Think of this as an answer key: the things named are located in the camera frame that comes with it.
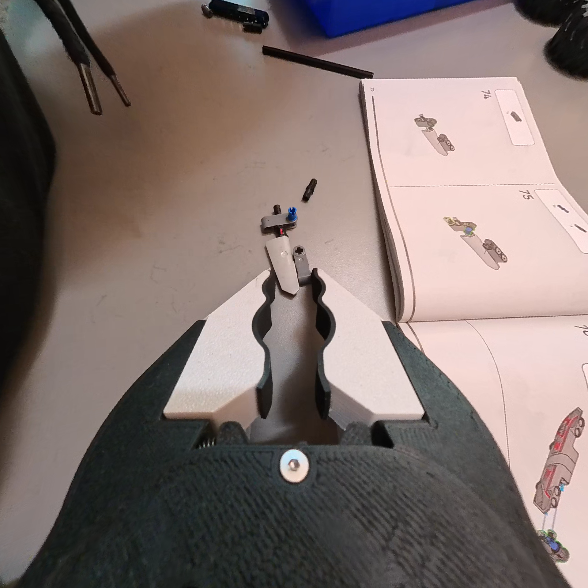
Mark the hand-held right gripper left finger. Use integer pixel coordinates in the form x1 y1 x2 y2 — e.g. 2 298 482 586
163 268 276 432

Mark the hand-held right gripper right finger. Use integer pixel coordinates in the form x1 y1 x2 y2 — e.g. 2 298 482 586
301 268 425 432

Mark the small grey toy assembly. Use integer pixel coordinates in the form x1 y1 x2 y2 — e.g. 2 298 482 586
261 204 302 295

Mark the dark grey toy connector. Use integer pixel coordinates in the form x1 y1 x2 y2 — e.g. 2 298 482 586
292 245 318 286

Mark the grey desk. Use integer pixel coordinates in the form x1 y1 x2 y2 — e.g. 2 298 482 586
0 0 588 524

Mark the open instruction booklet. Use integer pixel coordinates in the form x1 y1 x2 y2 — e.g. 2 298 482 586
358 77 588 567

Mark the person's black printed hoodie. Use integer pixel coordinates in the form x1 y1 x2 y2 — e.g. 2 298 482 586
0 25 58 398

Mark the black toy axle rod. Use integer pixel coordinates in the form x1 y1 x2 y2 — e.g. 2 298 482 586
262 44 374 79

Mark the blue bin with tag label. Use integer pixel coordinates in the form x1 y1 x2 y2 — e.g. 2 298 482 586
299 0 465 39

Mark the black toy beam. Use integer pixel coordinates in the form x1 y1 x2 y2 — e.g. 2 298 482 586
209 0 270 27

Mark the black hoodie drawstring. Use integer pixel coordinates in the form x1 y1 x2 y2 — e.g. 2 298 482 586
34 0 103 115
60 0 132 107

